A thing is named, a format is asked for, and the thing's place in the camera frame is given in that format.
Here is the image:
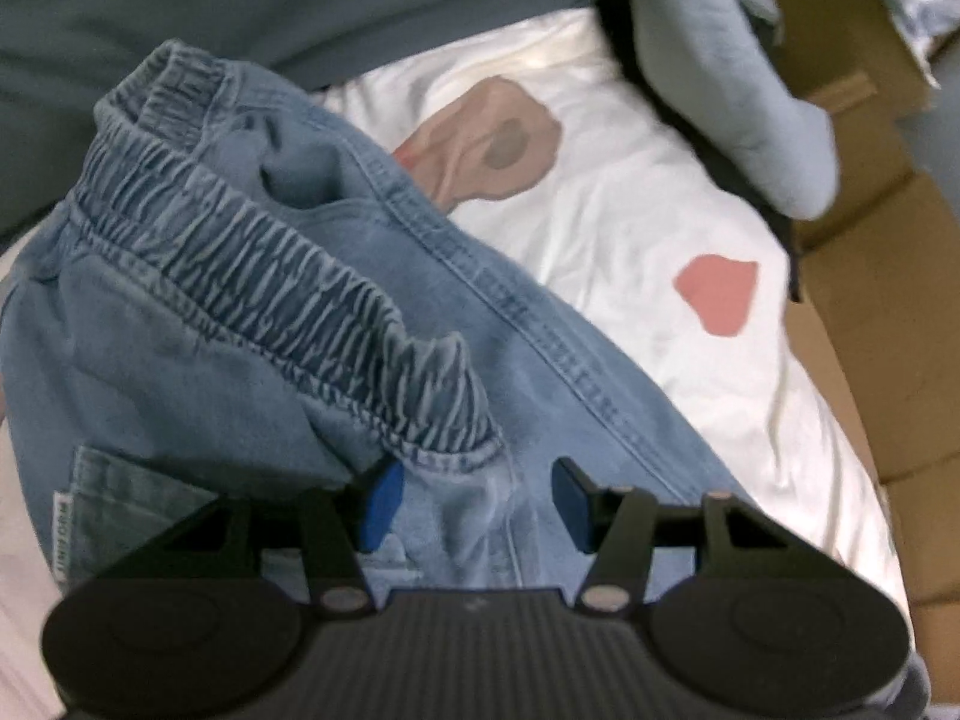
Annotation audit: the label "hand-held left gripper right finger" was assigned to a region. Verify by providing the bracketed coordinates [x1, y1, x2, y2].
[551, 456, 818, 612]

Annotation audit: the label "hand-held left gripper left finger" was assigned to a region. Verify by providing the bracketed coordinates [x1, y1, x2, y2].
[142, 457, 410, 612]

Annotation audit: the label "blue denim pants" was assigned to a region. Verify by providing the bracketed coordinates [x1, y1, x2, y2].
[0, 41, 755, 601]

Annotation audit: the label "cream bear print blanket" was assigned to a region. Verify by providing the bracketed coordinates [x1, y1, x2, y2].
[311, 11, 912, 616]

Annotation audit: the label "flattened brown cardboard box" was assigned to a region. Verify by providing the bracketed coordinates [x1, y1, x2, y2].
[784, 109, 960, 720]

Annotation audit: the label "grey neck pillow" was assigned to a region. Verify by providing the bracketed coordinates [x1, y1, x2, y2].
[611, 0, 839, 220]

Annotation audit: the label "dark grey pillow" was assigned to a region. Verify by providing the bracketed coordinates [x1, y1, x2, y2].
[0, 0, 623, 241]

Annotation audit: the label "grey padded panel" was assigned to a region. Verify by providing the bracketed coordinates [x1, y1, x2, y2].
[896, 67, 960, 181]

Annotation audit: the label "small cardboard box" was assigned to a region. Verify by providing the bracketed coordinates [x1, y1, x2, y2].
[750, 0, 942, 117]

